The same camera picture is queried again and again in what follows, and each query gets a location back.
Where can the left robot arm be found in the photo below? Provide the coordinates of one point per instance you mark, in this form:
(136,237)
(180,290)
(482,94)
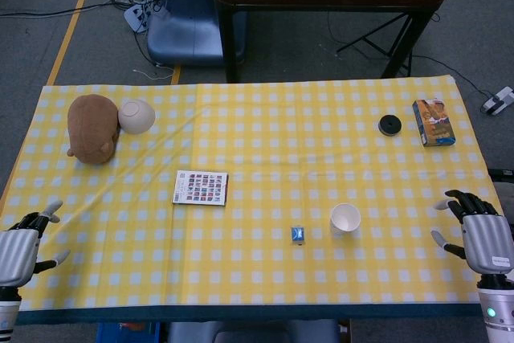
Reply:
(8,315)

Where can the white paper cup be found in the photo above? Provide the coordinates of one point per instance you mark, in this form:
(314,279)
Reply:
(344,222)

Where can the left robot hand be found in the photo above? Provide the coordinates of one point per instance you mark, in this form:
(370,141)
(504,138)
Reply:
(18,254)

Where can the white device on floor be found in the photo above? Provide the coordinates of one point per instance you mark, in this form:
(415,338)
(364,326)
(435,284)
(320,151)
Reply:
(498,102)

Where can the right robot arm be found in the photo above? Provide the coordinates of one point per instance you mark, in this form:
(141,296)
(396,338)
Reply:
(496,311)

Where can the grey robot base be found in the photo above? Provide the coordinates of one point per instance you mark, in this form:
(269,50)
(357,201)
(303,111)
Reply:
(253,333)

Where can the blue orange snack box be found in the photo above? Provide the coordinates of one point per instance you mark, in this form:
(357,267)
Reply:
(435,126)

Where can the beige upturned bowl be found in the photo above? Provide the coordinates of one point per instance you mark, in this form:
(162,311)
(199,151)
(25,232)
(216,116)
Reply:
(136,118)

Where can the brown plush toy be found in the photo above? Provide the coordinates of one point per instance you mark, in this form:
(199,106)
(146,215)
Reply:
(90,130)

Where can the white power strip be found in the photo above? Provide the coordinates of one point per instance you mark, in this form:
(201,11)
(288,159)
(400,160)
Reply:
(136,17)

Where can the black round disc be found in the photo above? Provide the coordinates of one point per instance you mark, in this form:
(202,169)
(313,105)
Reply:
(390,124)

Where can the blue crate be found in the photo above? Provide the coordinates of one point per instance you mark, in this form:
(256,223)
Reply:
(128,333)

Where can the blue machine base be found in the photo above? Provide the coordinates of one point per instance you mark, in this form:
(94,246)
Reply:
(188,25)

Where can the small blue packet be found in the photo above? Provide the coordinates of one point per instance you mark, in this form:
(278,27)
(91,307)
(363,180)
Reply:
(297,234)

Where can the yellow white checked tablecloth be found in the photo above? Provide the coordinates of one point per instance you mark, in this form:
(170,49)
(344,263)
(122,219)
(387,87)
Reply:
(257,138)

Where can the book with colourful picture grid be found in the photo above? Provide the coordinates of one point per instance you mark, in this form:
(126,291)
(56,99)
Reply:
(201,188)

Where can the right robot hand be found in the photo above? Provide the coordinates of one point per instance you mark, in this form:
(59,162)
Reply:
(488,242)

